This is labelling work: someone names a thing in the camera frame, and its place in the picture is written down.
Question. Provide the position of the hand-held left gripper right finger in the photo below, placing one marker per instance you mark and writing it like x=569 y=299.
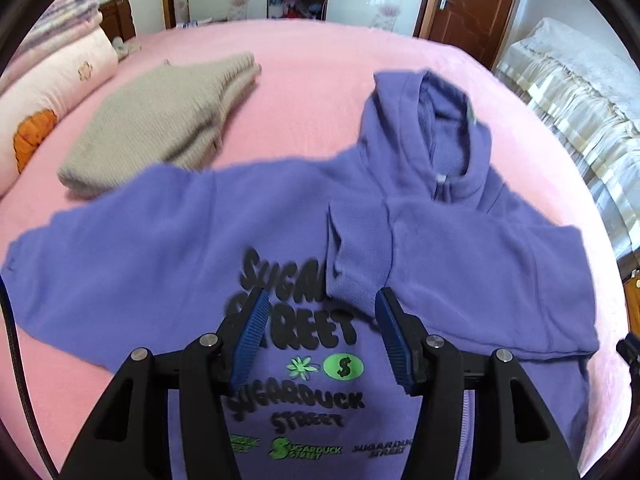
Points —
x=395 y=335

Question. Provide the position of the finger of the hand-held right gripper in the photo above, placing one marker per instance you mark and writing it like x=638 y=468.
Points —
x=629 y=347

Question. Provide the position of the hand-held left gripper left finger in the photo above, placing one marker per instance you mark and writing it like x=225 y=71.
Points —
x=250 y=340

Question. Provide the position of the purple printed hoodie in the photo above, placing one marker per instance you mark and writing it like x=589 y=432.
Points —
x=175 y=240

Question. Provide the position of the beige knitted sweater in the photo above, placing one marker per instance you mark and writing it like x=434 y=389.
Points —
x=150 y=120

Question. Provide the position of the pink bed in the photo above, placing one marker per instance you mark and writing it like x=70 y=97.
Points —
x=310 y=85

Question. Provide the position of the white lace covered furniture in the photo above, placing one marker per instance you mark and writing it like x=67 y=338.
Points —
x=580 y=90

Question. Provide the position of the grey plush toy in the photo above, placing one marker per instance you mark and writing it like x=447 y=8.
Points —
x=124 y=47

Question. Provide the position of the brown wooden door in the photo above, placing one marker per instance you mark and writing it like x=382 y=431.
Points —
x=475 y=5

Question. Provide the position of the wooden headboard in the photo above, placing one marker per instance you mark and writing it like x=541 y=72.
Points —
x=120 y=17

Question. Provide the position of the striped folded blanket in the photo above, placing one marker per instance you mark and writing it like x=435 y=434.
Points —
x=65 y=15

